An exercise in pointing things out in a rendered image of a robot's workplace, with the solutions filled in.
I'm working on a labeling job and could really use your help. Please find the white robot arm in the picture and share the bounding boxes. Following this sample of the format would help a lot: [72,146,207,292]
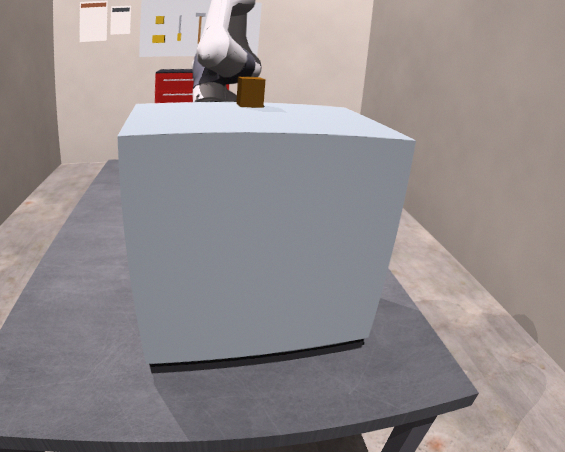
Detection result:
[192,0,261,102]

